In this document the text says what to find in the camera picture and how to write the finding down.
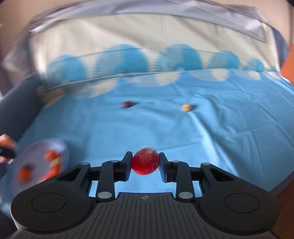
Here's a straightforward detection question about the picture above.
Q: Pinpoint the orange tangerine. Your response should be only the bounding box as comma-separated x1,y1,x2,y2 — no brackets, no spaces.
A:
17,165,32,183

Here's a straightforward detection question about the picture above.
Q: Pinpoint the small red fruit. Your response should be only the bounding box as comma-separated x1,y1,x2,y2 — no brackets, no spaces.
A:
131,147,159,176

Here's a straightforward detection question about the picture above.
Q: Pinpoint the orange-pink fruit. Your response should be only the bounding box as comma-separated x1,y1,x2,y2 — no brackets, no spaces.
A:
44,149,60,162

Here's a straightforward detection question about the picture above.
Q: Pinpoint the pink fruit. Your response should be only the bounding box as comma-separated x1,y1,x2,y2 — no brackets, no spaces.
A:
50,156,61,171

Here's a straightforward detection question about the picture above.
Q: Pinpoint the beige longan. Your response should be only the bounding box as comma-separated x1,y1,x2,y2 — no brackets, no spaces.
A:
181,104,192,112

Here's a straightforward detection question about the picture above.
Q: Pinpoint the dark red jujube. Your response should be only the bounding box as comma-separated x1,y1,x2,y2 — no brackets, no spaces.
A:
122,101,133,108

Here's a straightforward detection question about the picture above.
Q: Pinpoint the orange fruit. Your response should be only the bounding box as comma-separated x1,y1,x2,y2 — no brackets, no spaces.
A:
40,165,60,182

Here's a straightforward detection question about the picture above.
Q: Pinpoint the light blue round plate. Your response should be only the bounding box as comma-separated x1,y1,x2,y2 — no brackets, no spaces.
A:
10,138,69,190

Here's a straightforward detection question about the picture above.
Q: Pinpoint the blue sofa armrest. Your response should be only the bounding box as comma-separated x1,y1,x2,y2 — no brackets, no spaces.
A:
1,74,44,142

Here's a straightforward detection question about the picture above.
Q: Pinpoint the blue patterned sofa cloth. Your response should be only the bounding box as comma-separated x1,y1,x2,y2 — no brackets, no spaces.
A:
15,14,293,191

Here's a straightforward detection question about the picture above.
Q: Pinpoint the grey plastic sofa cover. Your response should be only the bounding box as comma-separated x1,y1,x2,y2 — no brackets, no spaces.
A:
1,0,290,76

